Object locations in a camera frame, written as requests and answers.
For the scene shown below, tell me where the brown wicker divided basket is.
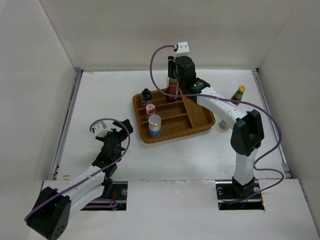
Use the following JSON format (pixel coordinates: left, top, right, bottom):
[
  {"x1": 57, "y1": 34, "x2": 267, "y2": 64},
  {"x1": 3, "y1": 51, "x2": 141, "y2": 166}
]
[{"x1": 132, "y1": 90, "x2": 216, "y2": 144}]

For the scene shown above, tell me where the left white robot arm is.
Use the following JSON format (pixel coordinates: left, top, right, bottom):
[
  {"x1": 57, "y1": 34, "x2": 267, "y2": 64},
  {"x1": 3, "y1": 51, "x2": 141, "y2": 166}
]
[{"x1": 24, "y1": 118, "x2": 133, "y2": 240}]

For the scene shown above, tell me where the white-lid brown spice jar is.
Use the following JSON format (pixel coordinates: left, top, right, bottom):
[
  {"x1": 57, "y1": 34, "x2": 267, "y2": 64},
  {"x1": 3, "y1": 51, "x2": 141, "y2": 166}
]
[{"x1": 219, "y1": 120, "x2": 229, "y2": 131}]

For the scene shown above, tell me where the purple cable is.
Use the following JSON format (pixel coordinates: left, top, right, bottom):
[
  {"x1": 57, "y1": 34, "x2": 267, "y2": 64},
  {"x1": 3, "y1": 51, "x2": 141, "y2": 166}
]
[
  {"x1": 23, "y1": 118, "x2": 131, "y2": 222},
  {"x1": 149, "y1": 44, "x2": 286, "y2": 201}
]

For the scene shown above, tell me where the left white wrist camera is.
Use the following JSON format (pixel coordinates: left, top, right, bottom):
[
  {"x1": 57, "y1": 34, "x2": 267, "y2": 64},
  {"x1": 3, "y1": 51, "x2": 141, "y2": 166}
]
[{"x1": 91, "y1": 123, "x2": 112, "y2": 138}]

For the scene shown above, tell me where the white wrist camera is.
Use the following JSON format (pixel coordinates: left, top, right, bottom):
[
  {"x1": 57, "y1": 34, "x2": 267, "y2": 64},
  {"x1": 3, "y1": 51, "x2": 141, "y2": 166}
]
[
  {"x1": 91, "y1": 123, "x2": 112, "y2": 138},
  {"x1": 174, "y1": 41, "x2": 190, "y2": 55}
]

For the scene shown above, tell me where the tall clear black-cap bottle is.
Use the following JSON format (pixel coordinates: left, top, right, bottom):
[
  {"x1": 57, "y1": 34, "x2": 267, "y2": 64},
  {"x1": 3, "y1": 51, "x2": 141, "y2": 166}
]
[{"x1": 166, "y1": 72, "x2": 179, "y2": 95}]

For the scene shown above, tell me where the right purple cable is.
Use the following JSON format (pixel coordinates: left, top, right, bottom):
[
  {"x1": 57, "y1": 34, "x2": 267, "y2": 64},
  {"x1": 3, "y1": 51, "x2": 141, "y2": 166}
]
[{"x1": 149, "y1": 44, "x2": 286, "y2": 201}]

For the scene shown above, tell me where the pink-cap spice bottle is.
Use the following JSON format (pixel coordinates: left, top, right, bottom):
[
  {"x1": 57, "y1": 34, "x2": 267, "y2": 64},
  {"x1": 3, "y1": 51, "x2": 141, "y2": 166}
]
[{"x1": 145, "y1": 103, "x2": 156, "y2": 121}]

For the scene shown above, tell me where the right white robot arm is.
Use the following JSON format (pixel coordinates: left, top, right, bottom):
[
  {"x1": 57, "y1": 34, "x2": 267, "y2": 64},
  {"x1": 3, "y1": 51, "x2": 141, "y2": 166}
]
[{"x1": 167, "y1": 56, "x2": 265, "y2": 198}]

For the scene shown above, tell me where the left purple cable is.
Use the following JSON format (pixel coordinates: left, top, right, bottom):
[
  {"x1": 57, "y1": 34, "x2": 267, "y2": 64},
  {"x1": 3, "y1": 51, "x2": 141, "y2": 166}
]
[{"x1": 23, "y1": 118, "x2": 131, "y2": 222}]

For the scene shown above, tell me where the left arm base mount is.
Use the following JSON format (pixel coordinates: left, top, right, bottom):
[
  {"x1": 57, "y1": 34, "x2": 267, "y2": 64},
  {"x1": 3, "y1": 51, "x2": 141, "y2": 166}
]
[{"x1": 82, "y1": 181, "x2": 129, "y2": 211}]

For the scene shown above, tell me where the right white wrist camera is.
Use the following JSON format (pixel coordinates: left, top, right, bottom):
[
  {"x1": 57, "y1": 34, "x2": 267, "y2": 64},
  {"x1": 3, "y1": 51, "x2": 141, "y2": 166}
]
[{"x1": 174, "y1": 41, "x2": 190, "y2": 55}]

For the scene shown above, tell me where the silver-lid blue-label jar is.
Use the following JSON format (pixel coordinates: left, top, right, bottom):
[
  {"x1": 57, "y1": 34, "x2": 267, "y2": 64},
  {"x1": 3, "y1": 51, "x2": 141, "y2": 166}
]
[{"x1": 148, "y1": 114, "x2": 162, "y2": 137}]

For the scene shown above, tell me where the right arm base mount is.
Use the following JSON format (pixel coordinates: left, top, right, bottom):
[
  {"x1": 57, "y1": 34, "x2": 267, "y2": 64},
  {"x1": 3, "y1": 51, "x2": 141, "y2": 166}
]
[{"x1": 215, "y1": 180, "x2": 265, "y2": 211}]

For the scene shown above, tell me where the yellow-cap red sauce bottle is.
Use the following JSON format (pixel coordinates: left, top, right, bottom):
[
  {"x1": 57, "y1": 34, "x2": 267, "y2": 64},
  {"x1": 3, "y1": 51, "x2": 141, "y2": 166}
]
[{"x1": 230, "y1": 85, "x2": 246, "y2": 106}]

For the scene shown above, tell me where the black-cap spice bottle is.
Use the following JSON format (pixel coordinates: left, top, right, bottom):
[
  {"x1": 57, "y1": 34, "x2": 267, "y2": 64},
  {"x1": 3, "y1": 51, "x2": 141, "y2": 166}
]
[{"x1": 140, "y1": 88, "x2": 153, "y2": 107}]

